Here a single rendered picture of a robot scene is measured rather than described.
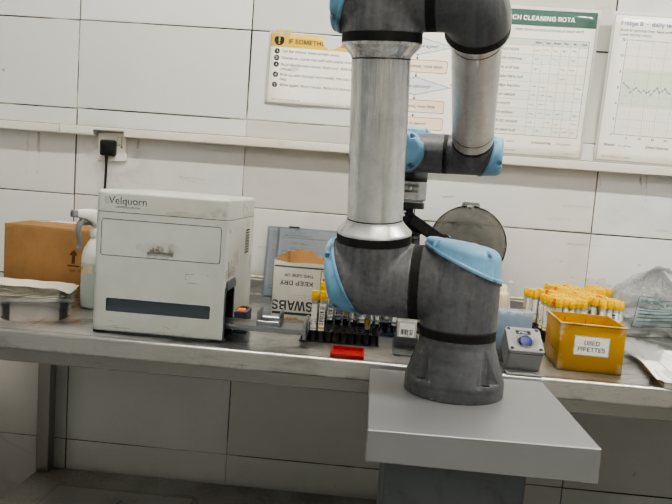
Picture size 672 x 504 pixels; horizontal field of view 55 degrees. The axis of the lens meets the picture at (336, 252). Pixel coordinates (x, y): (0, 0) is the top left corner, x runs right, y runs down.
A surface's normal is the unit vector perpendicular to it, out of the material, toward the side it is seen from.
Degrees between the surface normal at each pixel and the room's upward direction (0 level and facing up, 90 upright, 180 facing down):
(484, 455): 90
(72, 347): 90
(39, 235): 88
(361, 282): 99
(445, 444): 90
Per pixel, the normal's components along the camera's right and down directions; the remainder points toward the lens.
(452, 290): -0.22, 0.07
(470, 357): 0.13, -0.21
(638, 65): -0.02, 0.16
